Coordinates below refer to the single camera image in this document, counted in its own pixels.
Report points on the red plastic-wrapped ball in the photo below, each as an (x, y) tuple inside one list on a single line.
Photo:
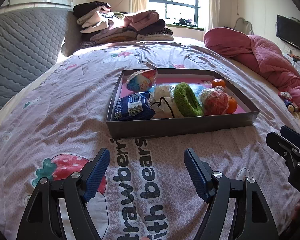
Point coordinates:
[(215, 102)]

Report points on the pile of folded clothes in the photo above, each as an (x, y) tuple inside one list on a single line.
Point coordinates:
[(120, 25)]

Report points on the small orange with stem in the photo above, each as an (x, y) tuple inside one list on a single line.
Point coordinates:
[(232, 106)]

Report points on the small walnut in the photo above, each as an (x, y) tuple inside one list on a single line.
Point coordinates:
[(292, 108)]

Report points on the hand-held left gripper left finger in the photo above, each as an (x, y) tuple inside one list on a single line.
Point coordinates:
[(98, 172)]

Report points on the green windowsill mat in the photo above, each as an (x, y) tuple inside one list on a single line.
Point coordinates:
[(182, 27)]

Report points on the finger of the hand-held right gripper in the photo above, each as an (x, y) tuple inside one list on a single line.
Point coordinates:
[(280, 145), (293, 138)]

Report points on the white heart-shaped metal frame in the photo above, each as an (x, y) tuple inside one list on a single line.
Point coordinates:
[(237, 22)]

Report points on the grey quilted headboard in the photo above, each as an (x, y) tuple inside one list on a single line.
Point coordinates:
[(22, 55)]

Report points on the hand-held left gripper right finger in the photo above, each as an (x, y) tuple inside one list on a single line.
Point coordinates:
[(195, 173)]

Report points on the small blue snack packet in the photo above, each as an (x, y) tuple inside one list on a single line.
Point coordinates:
[(288, 103)]

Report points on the blue white plastic-wrapped ball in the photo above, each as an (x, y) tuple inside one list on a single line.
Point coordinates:
[(141, 81)]

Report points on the grey cardboard box tray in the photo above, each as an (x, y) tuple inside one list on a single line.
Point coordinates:
[(177, 127)]

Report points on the strawberry print bed sheet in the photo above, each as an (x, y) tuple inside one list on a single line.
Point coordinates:
[(65, 117)]

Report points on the dark clothes on windowsill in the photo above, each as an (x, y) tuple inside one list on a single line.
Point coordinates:
[(185, 22)]

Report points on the black wall television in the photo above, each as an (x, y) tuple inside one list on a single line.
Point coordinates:
[(292, 33)]

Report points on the pink quilt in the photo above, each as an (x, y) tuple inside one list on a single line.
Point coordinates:
[(265, 55)]

